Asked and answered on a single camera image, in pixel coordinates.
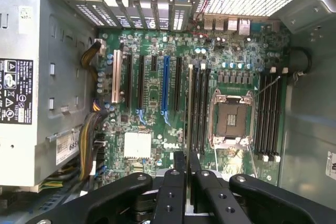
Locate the blue expansion slot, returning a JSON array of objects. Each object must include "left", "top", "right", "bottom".
[{"left": 160, "top": 55, "right": 170, "bottom": 116}]

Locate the long black expansion slot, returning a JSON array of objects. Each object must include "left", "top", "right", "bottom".
[
  {"left": 173, "top": 56, "right": 183, "bottom": 112},
  {"left": 123, "top": 52, "right": 133, "bottom": 109},
  {"left": 137, "top": 55, "right": 146, "bottom": 110}
]

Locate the white PCI expansion slot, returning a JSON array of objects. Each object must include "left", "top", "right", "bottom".
[{"left": 111, "top": 49, "right": 123, "bottom": 104}]

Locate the metal expansion slot cover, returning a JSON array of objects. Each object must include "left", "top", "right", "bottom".
[
  {"left": 92, "top": 0, "right": 118, "bottom": 28},
  {"left": 130, "top": 0, "right": 144, "bottom": 30},
  {"left": 169, "top": 0, "right": 186, "bottom": 31},
  {"left": 144, "top": 0, "right": 156, "bottom": 30},
  {"left": 157, "top": 0, "right": 169, "bottom": 31},
  {"left": 62, "top": 0, "right": 97, "bottom": 27}
]

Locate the white chipset heatsink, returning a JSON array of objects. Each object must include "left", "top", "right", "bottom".
[{"left": 123, "top": 131, "right": 153, "bottom": 159}]

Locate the metal CPU socket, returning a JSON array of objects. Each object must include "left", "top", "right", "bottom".
[{"left": 208, "top": 88, "right": 256, "bottom": 152}]

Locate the grey metal PC case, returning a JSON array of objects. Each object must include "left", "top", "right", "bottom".
[{"left": 0, "top": 0, "right": 336, "bottom": 224}]

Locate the white barcode label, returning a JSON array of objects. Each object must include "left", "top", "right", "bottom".
[{"left": 55, "top": 132, "right": 80, "bottom": 165}]

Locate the white certification sticker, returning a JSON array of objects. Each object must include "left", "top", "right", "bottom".
[{"left": 325, "top": 150, "right": 336, "bottom": 184}]

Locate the green Dell motherboard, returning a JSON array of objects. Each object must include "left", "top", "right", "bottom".
[{"left": 93, "top": 27, "right": 291, "bottom": 188}]

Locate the black white rating label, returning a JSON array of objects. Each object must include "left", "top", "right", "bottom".
[{"left": 0, "top": 58, "right": 34, "bottom": 125}]

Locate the perforated metal fan grille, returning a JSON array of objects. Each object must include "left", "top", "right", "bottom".
[{"left": 195, "top": 0, "right": 294, "bottom": 18}]

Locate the silver power supply unit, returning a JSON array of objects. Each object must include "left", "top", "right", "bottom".
[{"left": 0, "top": 0, "right": 93, "bottom": 187}]

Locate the yellow black power wire bundle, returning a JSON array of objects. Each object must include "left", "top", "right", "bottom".
[{"left": 78, "top": 110, "right": 109, "bottom": 180}]

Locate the green yellow wire bundle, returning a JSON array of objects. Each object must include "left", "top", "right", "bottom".
[{"left": 39, "top": 165, "right": 80, "bottom": 191}]

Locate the thin wire locking lever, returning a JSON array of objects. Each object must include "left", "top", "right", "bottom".
[{"left": 254, "top": 76, "right": 281, "bottom": 98}]

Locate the black yellow wire with connector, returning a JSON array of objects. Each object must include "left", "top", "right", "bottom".
[{"left": 80, "top": 38, "right": 107, "bottom": 78}]

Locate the red thin wire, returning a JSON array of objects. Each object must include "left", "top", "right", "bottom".
[{"left": 192, "top": 0, "right": 211, "bottom": 41}]

